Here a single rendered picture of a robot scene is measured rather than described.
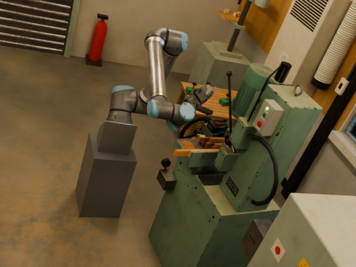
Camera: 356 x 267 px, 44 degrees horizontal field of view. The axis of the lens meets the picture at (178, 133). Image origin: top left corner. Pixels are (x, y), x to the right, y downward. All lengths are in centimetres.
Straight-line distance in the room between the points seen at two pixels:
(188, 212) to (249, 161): 58
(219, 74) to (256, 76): 240
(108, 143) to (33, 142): 107
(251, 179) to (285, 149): 25
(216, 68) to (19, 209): 256
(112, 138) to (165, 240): 79
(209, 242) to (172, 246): 45
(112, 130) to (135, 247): 87
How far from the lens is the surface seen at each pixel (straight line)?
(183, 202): 281
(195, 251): 274
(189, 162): 260
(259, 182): 243
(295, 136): 233
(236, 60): 490
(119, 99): 295
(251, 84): 246
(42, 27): 529
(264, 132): 223
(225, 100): 419
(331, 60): 388
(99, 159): 295
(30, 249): 306
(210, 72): 477
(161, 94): 223
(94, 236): 321
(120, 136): 294
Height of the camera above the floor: 234
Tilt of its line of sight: 31 degrees down
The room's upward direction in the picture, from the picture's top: 20 degrees clockwise
